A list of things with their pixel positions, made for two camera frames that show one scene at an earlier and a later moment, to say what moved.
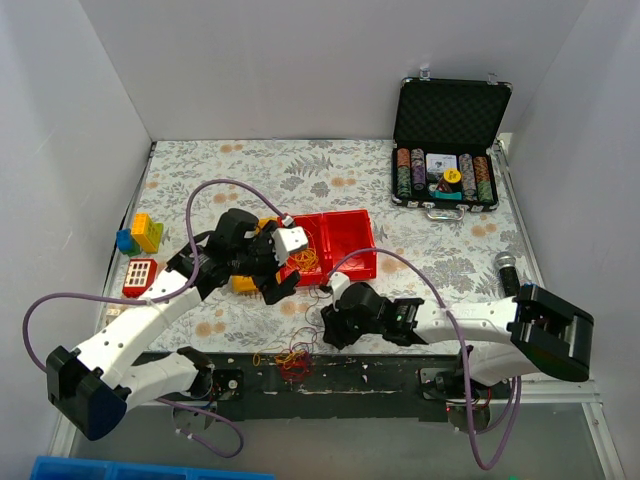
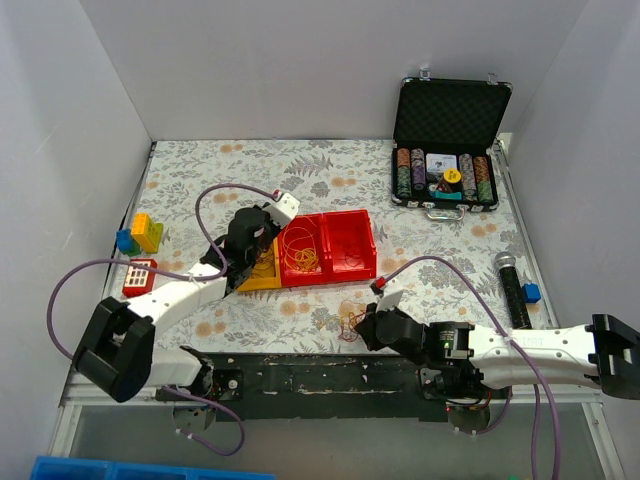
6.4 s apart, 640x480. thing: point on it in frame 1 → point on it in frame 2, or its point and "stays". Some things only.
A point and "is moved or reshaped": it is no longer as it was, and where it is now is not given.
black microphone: (505, 261) stays
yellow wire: (304, 260) stays
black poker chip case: (441, 155) stays
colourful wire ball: (295, 361) is moved or reshaped
